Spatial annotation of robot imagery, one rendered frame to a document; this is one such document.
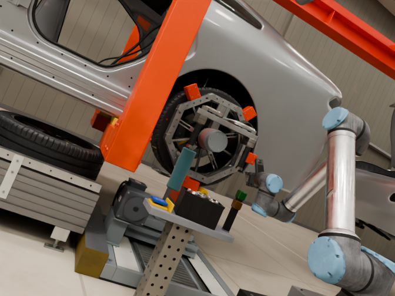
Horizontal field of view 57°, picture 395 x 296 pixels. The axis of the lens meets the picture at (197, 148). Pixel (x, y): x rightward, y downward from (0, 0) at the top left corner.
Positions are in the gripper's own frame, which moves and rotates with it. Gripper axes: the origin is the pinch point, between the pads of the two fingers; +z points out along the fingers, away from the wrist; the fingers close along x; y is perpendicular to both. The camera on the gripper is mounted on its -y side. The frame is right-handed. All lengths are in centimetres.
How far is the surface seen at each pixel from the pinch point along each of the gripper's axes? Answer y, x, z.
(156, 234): 49, -43, 25
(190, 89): -44, -40, 16
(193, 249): 57, -16, 27
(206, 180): 10.4, -18.1, 21.1
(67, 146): 2, -103, 0
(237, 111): -37.1, -6.0, 17.9
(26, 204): 32, -117, -11
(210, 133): -19.0, -25.2, 5.6
